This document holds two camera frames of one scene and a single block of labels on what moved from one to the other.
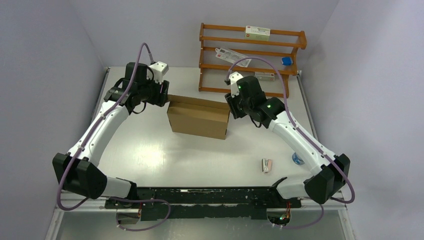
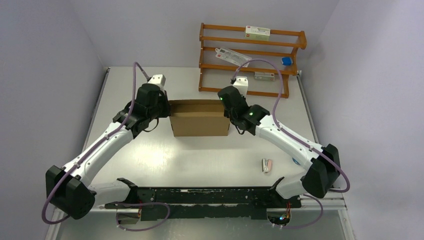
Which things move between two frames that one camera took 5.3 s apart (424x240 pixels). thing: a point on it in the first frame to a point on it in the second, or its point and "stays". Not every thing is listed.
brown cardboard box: (198, 117) stays
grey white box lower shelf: (265, 76) stays
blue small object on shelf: (287, 61) stays
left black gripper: (159, 99) to (167, 113)
